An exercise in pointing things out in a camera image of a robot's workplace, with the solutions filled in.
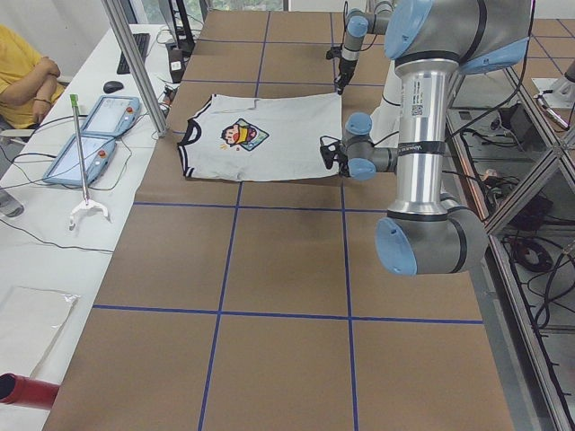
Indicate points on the person in yellow shirt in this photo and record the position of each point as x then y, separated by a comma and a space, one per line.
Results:
29, 82

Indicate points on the clear plastic bag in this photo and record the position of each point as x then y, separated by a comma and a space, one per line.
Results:
31, 321

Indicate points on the grey cartoon print t-shirt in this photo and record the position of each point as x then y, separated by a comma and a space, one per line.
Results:
256, 139

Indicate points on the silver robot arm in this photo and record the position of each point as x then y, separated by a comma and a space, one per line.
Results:
425, 230
357, 25

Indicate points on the aluminium frame post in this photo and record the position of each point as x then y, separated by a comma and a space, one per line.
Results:
127, 44

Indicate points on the blue teach pendant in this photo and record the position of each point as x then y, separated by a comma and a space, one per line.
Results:
111, 116
66, 168

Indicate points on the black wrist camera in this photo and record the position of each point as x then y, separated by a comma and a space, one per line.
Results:
330, 151
333, 52

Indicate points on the reacher grabber stick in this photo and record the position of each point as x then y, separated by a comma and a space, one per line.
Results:
87, 203

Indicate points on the black computer mouse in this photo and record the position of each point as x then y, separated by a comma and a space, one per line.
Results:
112, 86

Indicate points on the upper blue teach pendant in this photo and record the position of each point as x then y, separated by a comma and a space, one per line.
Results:
111, 116

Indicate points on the red cylinder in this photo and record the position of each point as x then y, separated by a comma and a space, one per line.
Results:
26, 392

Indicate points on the lower blue teach pendant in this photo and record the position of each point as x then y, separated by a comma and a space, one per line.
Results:
66, 168

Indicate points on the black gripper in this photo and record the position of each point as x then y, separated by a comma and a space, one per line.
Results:
345, 67
343, 166

